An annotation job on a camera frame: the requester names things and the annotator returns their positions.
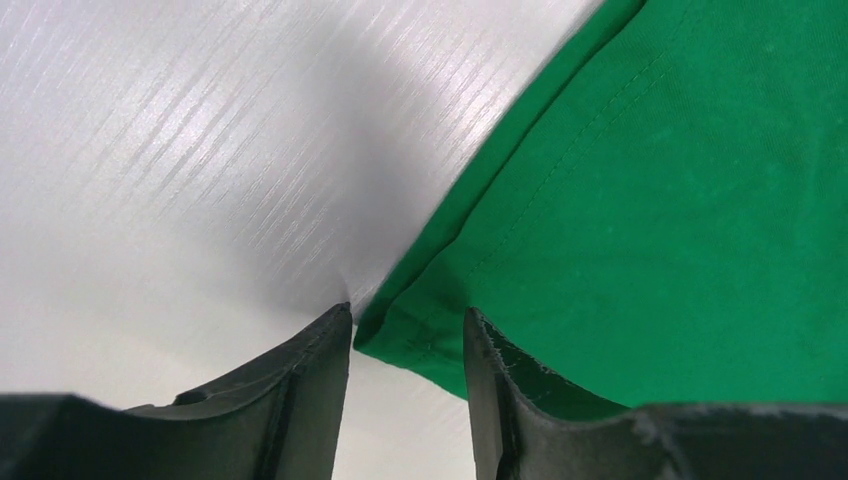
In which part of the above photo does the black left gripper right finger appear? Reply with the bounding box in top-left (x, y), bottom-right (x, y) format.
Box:
top-left (463, 308), bottom-right (847, 479)

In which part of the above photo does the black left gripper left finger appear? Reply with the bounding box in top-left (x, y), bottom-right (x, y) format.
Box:
top-left (1, 303), bottom-right (352, 479)

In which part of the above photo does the green t shirt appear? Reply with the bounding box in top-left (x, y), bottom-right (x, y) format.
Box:
top-left (354, 1), bottom-right (847, 406)

